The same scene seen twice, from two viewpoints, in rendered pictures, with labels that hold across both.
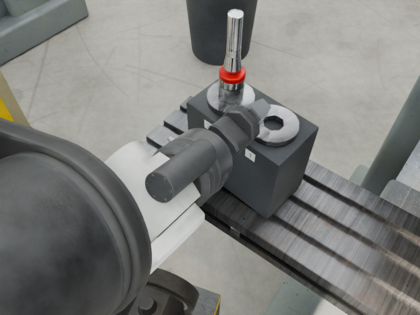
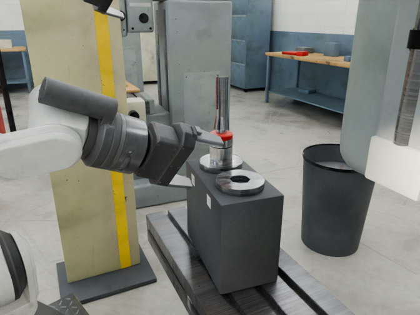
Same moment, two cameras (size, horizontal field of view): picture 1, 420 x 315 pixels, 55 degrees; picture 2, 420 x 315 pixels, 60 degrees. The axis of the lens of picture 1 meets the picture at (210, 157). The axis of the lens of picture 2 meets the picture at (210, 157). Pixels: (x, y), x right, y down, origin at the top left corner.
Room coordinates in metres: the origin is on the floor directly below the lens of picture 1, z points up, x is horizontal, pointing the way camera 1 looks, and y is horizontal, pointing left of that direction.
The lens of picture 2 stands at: (-0.08, -0.35, 1.44)
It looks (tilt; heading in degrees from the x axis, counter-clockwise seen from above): 21 degrees down; 28
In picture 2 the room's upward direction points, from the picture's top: straight up
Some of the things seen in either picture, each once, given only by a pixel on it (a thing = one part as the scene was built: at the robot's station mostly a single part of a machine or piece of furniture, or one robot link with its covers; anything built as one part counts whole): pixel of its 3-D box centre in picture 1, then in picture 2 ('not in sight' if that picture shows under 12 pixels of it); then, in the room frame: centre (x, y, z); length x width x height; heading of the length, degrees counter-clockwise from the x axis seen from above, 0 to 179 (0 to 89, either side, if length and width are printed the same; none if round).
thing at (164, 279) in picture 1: (165, 289); not in sight; (0.41, 0.13, 0.50); 0.20 x 0.05 x 0.20; 70
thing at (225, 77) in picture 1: (232, 72); (221, 135); (0.55, -0.04, 1.22); 0.05 x 0.05 x 0.01
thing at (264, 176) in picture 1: (247, 144); (229, 214); (0.51, -0.08, 1.07); 0.22 x 0.12 x 0.20; 47
